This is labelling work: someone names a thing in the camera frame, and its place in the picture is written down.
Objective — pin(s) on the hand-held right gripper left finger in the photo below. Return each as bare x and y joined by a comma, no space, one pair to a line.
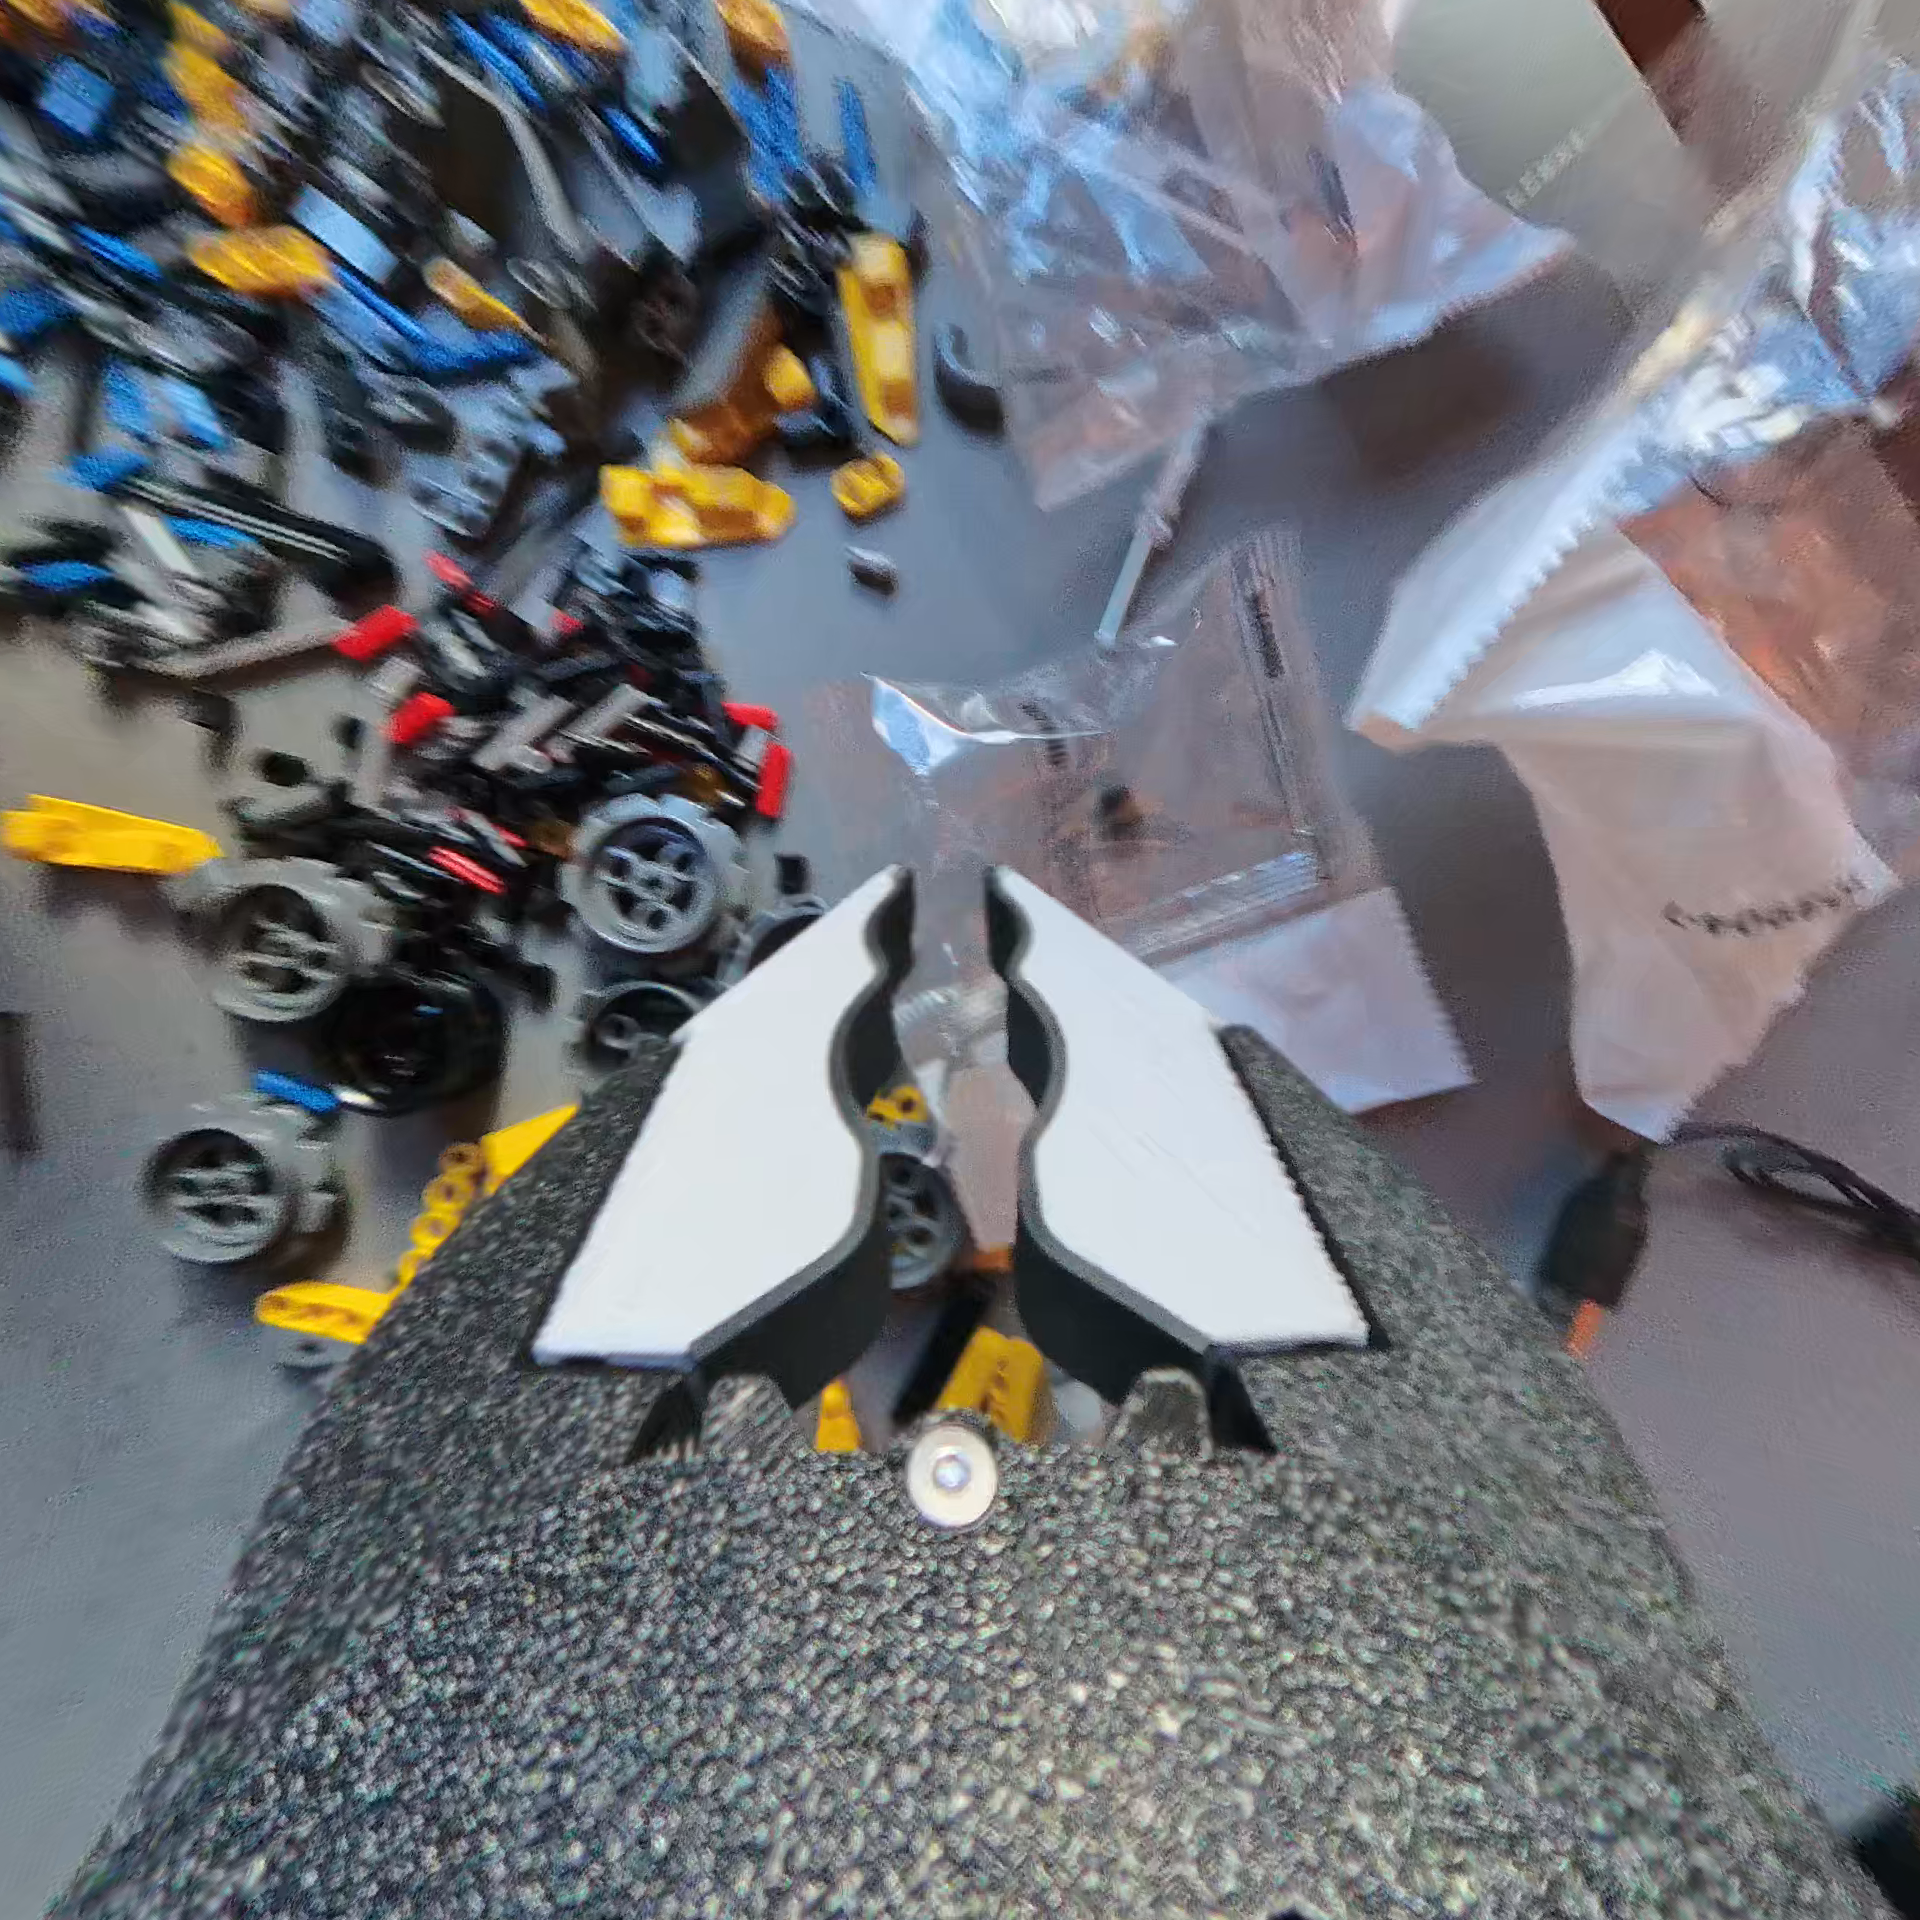
735,1170

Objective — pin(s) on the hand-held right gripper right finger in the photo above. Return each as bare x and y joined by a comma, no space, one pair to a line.
1171,1185

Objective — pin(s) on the pile of small building pieces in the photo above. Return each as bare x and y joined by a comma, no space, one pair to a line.
495,720

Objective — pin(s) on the yellow beams and wheels pile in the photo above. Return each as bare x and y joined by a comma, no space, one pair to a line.
646,869

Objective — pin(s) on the crumpled empty clear bag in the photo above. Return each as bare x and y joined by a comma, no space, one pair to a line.
1652,779

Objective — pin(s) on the small screwdriver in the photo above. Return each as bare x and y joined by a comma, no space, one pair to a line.
1142,547

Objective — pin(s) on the small empty clear bag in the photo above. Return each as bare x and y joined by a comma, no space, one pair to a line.
1202,224

